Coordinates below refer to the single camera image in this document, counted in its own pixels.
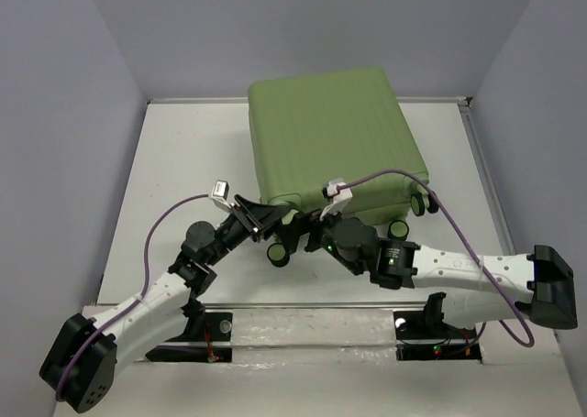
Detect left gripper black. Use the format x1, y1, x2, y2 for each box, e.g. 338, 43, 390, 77
205, 194, 289, 266

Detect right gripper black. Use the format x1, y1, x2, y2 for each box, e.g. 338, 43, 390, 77
275, 199, 363, 275

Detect green hard-shell suitcase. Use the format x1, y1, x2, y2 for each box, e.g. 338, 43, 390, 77
248, 67, 438, 237

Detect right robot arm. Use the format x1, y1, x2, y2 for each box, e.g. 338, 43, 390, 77
275, 214, 578, 336

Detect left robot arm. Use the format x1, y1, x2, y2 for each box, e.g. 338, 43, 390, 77
39, 195, 290, 413

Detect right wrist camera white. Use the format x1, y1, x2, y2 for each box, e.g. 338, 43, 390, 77
320, 178, 353, 220

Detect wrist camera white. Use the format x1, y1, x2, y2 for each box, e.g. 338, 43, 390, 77
208, 180, 231, 213
320, 178, 353, 220

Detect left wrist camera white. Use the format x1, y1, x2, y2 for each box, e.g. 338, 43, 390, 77
208, 180, 231, 213

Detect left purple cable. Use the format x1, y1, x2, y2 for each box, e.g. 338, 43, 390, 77
54, 192, 215, 401

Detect purple cable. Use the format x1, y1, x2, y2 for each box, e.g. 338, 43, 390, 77
54, 192, 215, 401
338, 169, 536, 358

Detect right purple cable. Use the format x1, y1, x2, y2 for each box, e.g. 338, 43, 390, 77
338, 169, 536, 358

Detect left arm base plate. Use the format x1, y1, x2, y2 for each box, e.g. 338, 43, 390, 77
144, 311, 233, 364

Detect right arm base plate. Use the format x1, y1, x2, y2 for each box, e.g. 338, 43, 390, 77
393, 311, 482, 362

